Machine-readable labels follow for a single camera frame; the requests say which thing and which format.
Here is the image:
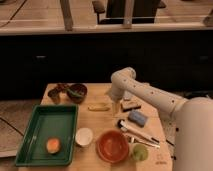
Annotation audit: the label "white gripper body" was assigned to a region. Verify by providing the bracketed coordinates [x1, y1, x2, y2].
[107, 87, 124, 102]

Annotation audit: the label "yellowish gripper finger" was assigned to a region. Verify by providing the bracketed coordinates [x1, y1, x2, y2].
[112, 102, 120, 116]

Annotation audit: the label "yellow banana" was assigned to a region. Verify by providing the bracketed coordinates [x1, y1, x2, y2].
[88, 105, 110, 111]

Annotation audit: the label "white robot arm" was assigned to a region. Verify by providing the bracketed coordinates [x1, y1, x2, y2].
[108, 67, 213, 171]

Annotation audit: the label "blue sponge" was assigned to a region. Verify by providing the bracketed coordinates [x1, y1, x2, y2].
[128, 110, 148, 127]

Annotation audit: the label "dark brown bowl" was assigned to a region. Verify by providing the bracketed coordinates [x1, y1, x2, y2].
[67, 83, 87, 104]

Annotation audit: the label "orange bowl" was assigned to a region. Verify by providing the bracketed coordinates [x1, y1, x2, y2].
[96, 130, 129, 164]

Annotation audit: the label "white cup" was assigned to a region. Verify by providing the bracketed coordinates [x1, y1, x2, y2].
[75, 128, 93, 147]

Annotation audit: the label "green cup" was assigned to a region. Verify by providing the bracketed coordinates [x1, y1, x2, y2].
[132, 144, 148, 161]

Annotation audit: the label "green plastic tray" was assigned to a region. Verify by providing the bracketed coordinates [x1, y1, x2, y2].
[15, 105, 78, 167]

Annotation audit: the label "dark small cup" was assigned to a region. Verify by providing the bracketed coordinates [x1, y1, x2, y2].
[48, 89, 60, 104]

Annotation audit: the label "orange fruit piece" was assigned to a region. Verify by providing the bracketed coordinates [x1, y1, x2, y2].
[46, 138, 61, 154]

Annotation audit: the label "black office chair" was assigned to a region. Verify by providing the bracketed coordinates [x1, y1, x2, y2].
[92, 0, 166, 24]

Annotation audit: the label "wooden post right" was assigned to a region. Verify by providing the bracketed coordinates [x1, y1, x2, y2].
[123, 0, 134, 29]

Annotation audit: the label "wooden post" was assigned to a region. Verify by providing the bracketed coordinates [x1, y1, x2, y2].
[123, 0, 134, 29]
[60, 0, 73, 31]

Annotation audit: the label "wooden post left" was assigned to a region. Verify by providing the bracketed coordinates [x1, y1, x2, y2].
[60, 0, 73, 31]

